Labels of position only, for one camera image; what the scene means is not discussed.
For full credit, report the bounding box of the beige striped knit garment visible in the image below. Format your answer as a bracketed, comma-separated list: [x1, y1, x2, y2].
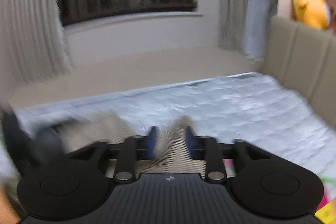
[57, 113, 206, 176]

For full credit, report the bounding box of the white quilted mattress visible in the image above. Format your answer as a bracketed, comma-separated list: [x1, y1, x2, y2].
[18, 73, 335, 179]

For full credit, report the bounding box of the left beige curtain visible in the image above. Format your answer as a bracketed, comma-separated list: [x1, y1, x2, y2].
[1, 0, 72, 83]

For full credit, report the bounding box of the beige padded headboard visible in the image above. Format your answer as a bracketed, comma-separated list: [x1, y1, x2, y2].
[261, 16, 335, 127]

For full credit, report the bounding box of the colourful cartoon play mat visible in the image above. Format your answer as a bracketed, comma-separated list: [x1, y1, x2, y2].
[0, 157, 336, 224]

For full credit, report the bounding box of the yellow plush toy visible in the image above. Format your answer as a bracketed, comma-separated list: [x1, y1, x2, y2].
[292, 0, 331, 30]

